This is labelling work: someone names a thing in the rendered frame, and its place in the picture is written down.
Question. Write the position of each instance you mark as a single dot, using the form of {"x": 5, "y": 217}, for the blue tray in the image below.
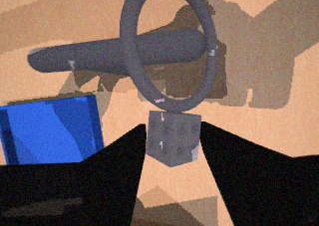
{"x": 55, "y": 131}

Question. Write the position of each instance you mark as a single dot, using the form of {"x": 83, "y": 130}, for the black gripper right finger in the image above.
{"x": 260, "y": 186}

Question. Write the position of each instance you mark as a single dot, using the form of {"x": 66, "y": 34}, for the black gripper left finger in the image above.
{"x": 101, "y": 190}

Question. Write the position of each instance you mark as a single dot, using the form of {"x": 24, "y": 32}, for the grey metal ring with small tab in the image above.
{"x": 173, "y": 136}

